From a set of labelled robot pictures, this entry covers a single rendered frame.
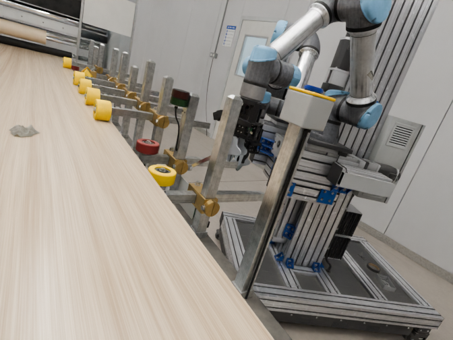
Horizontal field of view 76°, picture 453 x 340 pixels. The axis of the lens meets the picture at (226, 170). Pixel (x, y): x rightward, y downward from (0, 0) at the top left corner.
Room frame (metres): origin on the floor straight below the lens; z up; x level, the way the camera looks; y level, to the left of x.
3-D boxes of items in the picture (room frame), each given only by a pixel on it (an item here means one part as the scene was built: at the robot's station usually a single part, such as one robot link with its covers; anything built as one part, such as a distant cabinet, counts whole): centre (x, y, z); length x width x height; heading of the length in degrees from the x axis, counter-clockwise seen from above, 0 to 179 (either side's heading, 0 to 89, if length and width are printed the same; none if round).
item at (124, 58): (1.82, 0.79, 0.92); 0.04 x 0.04 x 0.48; 37
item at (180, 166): (1.04, 0.20, 0.85); 0.14 x 0.06 x 0.05; 37
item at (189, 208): (1.02, 0.15, 0.75); 0.26 x 0.01 x 0.10; 37
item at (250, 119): (0.91, -0.02, 1.09); 0.09 x 0.08 x 0.12; 57
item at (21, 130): (0.76, 0.58, 0.91); 0.09 x 0.07 x 0.02; 13
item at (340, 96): (1.40, -0.40, 1.21); 0.13 x 0.12 x 0.14; 39
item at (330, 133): (1.40, -0.39, 1.09); 0.15 x 0.15 x 0.10
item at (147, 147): (0.99, 0.30, 0.85); 0.08 x 0.08 x 0.11
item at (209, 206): (0.85, 0.05, 0.82); 0.14 x 0.06 x 0.05; 37
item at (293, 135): (0.62, -0.13, 0.93); 0.05 x 0.05 x 0.45; 37
